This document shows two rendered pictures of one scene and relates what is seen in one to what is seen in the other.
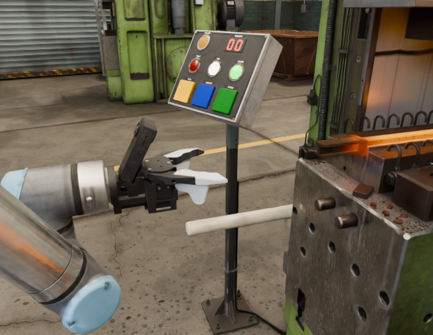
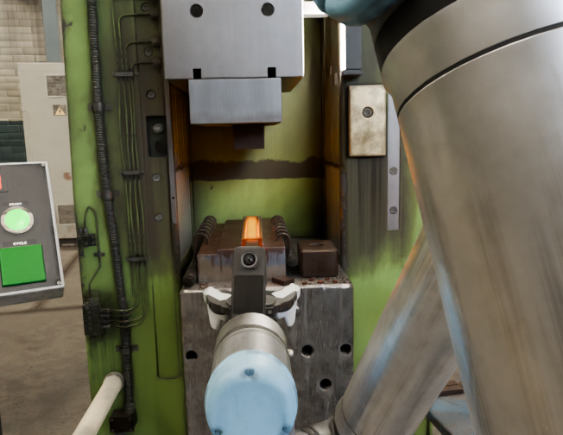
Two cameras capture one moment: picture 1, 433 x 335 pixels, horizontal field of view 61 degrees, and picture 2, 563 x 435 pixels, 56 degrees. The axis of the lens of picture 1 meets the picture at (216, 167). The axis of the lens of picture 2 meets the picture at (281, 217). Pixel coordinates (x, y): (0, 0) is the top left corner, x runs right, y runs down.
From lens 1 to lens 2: 89 cm
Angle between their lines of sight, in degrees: 73
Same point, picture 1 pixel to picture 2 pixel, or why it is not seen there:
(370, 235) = (317, 307)
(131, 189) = not seen: hidden behind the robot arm
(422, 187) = (329, 251)
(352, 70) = (151, 191)
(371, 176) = (274, 267)
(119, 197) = not seen: hidden behind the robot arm
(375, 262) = (328, 326)
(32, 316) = not seen: outside the picture
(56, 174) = (268, 337)
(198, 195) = (292, 313)
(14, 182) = (274, 363)
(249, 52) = (24, 188)
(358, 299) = (318, 375)
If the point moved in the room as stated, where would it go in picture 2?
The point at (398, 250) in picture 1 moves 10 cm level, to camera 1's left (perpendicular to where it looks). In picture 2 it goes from (348, 300) to (341, 315)
